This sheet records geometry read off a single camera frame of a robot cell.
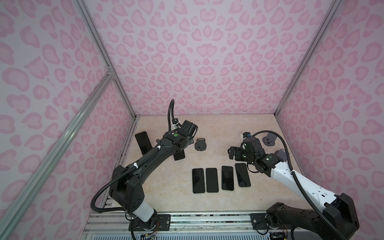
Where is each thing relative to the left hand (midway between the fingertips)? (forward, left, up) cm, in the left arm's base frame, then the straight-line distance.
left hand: (182, 136), depth 84 cm
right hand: (-8, -29, -4) cm, 30 cm away
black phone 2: (-2, +3, -17) cm, 17 cm away
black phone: (+1, +24, -7) cm, 25 cm away
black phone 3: (-19, -16, -18) cm, 31 cm away
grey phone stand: (+6, -57, -15) cm, 59 cm away
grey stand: (+6, -10, -18) cm, 22 cm away
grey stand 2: (-4, -61, -16) cm, 63 cm away
